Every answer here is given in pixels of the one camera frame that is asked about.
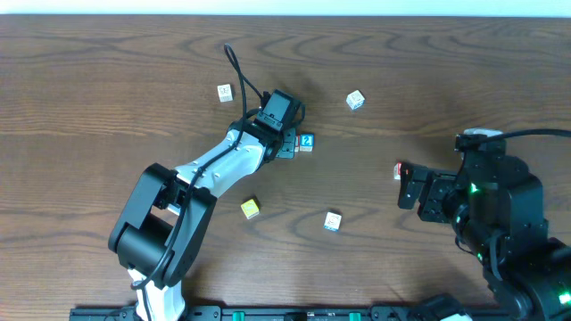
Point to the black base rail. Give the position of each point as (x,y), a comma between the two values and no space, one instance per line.
(285,313)

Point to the yellow wooden block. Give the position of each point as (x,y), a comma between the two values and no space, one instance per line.
(250,209)

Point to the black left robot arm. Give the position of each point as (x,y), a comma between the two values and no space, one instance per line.
(161,228)

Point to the red white block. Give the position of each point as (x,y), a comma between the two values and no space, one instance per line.
(397,171)

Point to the white block with number 5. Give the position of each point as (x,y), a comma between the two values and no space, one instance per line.
(225,93)

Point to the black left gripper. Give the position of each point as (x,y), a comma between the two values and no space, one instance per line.
(289,144)

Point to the white block with green side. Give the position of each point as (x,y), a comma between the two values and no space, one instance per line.
(355,99)

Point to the red letter I block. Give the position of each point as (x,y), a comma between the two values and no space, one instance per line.
(297,144)

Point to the white block blue edge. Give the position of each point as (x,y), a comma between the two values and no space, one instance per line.
(332,221)

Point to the blue number 2 block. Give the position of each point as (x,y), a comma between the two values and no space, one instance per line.
(306,142)

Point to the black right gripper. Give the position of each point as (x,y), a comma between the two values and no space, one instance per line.
(422,188)

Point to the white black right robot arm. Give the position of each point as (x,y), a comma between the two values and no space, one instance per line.
(542,273)

